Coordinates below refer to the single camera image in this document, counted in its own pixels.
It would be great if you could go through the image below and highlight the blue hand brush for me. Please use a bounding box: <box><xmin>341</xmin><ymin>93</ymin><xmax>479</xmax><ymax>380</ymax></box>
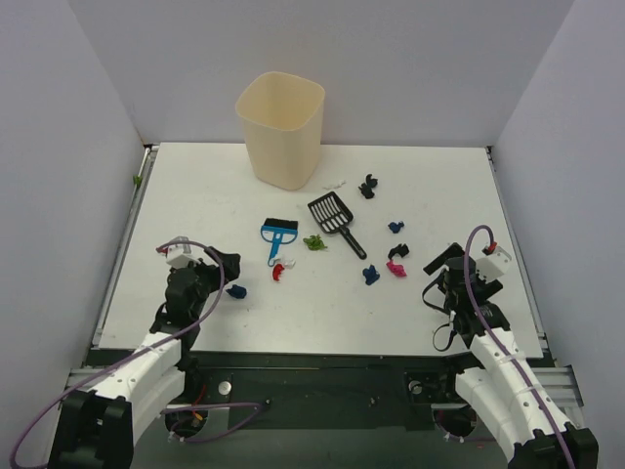
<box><xmin>260</xmin><ymin>218</ymin><xmax>299</xmax><ymax>267</ymax></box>

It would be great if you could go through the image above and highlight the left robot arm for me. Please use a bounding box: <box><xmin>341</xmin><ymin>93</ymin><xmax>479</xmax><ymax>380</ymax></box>
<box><xmin>47</xmin><ymin>240</ymin><xmax>241</xmax><ymax>468</ymax></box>

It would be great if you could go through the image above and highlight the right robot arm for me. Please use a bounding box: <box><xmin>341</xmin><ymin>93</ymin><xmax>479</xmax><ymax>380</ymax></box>
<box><xmin>424</xmin><ymin>243</ymin><xmax>599</xmax><ymax>468</ymax></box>

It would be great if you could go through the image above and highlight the dark blue scrap left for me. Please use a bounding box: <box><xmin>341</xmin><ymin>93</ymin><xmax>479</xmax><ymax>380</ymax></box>
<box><xmin>227</xmin><ymin>284</ymin><xmax>247</xmax><ymax>300</ymax></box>

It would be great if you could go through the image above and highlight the dark blue scrap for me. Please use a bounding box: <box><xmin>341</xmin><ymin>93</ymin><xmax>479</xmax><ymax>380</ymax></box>
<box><xmin>362</xmin><ymin>265</ymin><xmax>381</xmax><ymax>286</ymax></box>
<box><xmin>227</xmin><ymin>284</ymin><xmax>247</xmax><ymax>300</ymax></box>

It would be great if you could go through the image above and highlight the dark blue scrap centre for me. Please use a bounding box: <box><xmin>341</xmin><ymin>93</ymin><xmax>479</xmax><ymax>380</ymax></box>
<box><xmin>362</xmin><ymin>265</ymin><xmax>381</xmax><ymax>286</ymax></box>

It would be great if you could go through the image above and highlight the black slotted dustpan scoop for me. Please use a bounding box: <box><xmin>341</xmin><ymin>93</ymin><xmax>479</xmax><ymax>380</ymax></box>
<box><xmin>308</xmin><ymin>191</ymin><xmax>367</xmax><ymax>260</ymax></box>

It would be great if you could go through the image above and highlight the white paper scrap near bin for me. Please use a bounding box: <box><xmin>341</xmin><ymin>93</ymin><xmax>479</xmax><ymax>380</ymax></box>
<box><xmin>323</xmin><ymin>179</ymin><xmax>347</xmax><ymax>191</ymax></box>

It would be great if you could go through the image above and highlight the cream plastic waste bin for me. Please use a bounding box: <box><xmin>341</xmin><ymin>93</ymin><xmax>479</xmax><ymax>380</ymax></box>
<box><xmin>235</xmin><ymin>71</ymin><xmax>325</xmax><ymax>191</ymax></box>

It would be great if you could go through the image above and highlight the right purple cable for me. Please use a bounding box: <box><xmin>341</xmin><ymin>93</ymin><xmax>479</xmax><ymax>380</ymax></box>
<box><xmin>463</xmin><ymin>224</ymin><xmax>577</xmax><ymax>469</ymax></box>

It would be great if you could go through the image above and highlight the purple cable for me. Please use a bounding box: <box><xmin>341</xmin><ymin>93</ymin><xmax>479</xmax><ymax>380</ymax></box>
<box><xmin>463</xmin><ymin>224</ymin><xmax>577</xmax><ymax>469</ymax></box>
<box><xmin>8</xmin><ymin>239</ymin><xmax>265</xmax><ymax>466</ymax></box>

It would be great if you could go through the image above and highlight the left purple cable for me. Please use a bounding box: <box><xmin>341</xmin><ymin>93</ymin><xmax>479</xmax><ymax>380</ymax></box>
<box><xmin>8</xmin><ymin>239</ymin><xmax>265</xmax><ymax>466</ymax></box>

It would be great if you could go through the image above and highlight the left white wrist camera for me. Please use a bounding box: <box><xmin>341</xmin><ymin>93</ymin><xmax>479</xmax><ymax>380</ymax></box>
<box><xmin>156</xmin><ymin>235</ymin><xmax>199</xmax><ymax>269</ymax></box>

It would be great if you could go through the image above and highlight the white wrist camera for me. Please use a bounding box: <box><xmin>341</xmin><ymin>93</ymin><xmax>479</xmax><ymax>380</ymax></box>
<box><xmin>476</xmin><ymin>242</ymin><xmax>513</xmax><ymax>283</ymax></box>
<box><xmin>156</xmin><ymin>235</ymin><xmax>199</xmax><ymax>269</ymax></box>

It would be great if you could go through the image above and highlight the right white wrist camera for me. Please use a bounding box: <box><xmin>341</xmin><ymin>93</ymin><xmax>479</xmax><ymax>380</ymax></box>
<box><xmin>476</xmin><ymin>242</ymin><xmax>513</xmax><ymax>283</ymax></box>

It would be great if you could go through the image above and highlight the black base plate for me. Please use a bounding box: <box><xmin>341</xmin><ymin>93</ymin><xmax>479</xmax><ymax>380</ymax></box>
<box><xmin>176</xmin><ymin>352</ymin><xmax>478</xmax><ymax>431</ymax></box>

